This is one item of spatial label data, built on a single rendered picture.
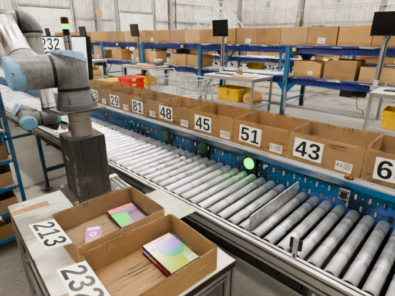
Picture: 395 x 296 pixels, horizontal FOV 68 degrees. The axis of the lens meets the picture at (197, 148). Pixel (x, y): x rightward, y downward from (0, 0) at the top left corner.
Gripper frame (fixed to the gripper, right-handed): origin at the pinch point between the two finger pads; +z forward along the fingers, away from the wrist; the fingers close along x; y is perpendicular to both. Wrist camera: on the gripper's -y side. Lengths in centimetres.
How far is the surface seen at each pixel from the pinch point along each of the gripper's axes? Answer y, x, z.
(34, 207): 42, 61, -32
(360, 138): -51, 165, 79
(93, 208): 29, 92, -21
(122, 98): -36, -32, 54
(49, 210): 40, 70, -29
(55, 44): -51, -27, -18
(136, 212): 25, 106, -8
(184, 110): -38, 51, 53
